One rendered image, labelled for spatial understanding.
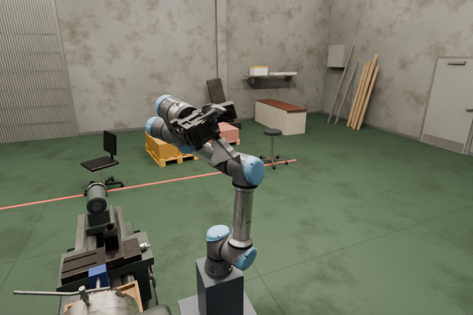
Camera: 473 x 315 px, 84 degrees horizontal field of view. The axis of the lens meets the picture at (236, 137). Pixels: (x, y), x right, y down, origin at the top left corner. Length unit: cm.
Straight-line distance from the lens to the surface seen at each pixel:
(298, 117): 778
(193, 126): 63
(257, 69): 876
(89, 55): 845
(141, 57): 842
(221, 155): 66
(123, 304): 134
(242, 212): 120
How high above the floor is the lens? 215
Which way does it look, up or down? 17 degrees down
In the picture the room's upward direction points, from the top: straight up
